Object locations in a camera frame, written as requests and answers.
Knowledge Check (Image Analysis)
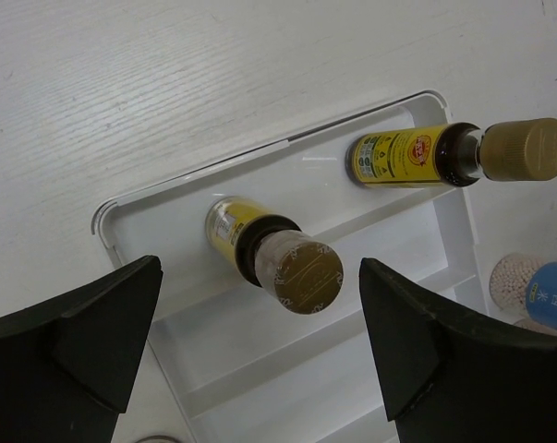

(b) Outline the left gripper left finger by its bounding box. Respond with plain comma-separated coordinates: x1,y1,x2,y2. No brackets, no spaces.
0,256,163,442

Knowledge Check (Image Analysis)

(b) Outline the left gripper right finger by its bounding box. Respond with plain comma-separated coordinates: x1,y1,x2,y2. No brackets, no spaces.
358,258,557,442

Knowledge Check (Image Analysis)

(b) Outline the blue label jar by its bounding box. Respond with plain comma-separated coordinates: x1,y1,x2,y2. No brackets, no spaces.
489,253,557,336

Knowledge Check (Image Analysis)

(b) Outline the yellow bottle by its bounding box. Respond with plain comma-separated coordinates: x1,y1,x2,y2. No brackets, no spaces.
205,196,344,315
345,118,557,188

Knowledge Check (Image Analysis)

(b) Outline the white divided tray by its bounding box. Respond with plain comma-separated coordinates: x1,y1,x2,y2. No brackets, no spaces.
91,91,479,442

